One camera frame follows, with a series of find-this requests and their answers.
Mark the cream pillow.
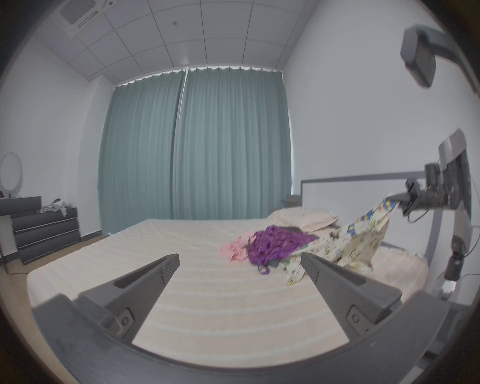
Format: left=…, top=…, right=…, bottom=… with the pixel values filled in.
left=268, top=208, right=338, bottom=232

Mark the ceiling air conditioner vent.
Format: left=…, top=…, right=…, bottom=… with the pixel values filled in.
left=60, top=0, right=115, bottom=38

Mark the pink garment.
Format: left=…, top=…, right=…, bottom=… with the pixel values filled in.
left=221, top=231, right=259, bottom=263

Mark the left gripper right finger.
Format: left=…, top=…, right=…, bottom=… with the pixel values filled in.
left=301, top=252, right=403, bottom=343

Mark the blue-green curtain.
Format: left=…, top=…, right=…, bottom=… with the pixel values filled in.
left=172, top=65, right=293, bottom=221
left=98, top=71, right=186, bottom=235

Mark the dark grey dressing table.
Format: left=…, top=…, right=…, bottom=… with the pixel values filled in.
left=0, top=196, right=43, bottom=267

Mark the purple garment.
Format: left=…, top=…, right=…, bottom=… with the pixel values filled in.
left=247, top=225, right=319, bottom=274

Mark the white printed pyjama top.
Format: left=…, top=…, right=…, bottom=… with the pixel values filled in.
left=279, top=197, right=400, bottom=287

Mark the round white mirror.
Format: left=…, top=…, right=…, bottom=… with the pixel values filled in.
left=0, top=151, right=24, bottom=198

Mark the bed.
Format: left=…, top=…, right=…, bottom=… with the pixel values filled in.
left=26, top=170, right=443, bottom=370

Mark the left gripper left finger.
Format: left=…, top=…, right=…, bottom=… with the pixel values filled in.
left=77, top=253, right=181, bottom=344

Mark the dark grey chest of drawers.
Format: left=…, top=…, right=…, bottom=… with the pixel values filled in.
left=11, top=205, right=81, bottom=266

